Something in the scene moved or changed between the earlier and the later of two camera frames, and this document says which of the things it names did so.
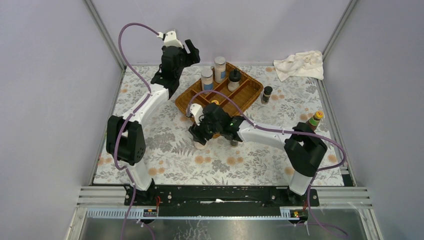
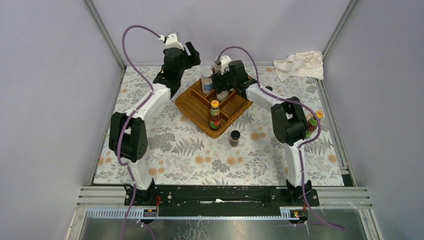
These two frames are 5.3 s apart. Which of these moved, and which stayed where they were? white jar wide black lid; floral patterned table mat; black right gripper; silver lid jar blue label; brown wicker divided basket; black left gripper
Moved: white jar wide black lid; black right gripper
Stayed: brown wicker divided basket; silver lid jar blue label; floral patterned table mat; black left gripper
